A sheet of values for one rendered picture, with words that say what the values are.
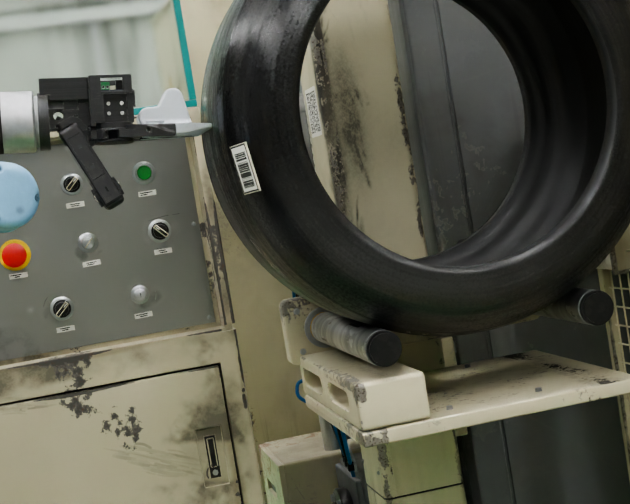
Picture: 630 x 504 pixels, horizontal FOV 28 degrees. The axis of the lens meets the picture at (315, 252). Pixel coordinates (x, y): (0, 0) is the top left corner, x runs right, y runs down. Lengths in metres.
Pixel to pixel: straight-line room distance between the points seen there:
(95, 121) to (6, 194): 0.20
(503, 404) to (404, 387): 0.13
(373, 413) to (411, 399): 0.05
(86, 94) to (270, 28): 0.24
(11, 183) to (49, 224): 0.72
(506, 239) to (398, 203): 0.18
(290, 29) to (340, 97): 0.41
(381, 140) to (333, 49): 0.15
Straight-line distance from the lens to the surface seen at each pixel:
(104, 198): 1.56
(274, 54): 1.49
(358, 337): 1.57
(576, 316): 1.63
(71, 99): 1.56
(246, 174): 1.49
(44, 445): 2.09
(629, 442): 2.08
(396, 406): 1.53
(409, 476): 1.95
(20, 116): 1.54
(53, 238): 2.12
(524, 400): 1.59
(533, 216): 1.86
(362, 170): 1.89
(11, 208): 1.40
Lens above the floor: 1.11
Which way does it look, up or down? 3 degrees down
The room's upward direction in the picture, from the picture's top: 9 degrees counter-clockwise
